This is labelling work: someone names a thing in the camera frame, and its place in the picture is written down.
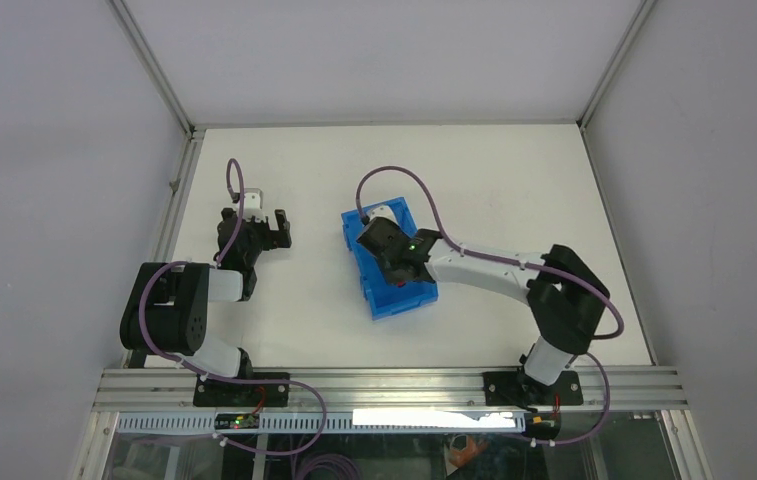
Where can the white slotted cable duct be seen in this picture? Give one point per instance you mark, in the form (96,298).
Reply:
(358,421)

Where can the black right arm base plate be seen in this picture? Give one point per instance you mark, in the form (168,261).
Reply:
(530,389)

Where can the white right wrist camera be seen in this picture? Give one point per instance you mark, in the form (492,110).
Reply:
(379,211)

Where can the blue plastic bin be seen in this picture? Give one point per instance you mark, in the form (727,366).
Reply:
(384,300)

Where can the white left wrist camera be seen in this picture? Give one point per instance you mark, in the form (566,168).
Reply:
(252,203)

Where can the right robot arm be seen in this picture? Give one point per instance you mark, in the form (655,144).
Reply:
(566,299)

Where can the orange object under table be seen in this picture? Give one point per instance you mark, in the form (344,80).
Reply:
(461,449)

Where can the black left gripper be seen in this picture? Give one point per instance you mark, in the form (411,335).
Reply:
(255,232)

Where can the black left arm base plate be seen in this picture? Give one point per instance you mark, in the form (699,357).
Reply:
(240,392)

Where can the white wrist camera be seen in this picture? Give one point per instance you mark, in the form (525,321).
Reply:
(379,211)
(252,203)

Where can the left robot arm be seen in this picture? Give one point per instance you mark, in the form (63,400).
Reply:
(166,313)

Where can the aluminium frame rail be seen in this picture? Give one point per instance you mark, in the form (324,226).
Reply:
(582,388)

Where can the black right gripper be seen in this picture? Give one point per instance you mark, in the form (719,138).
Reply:
(382,240)

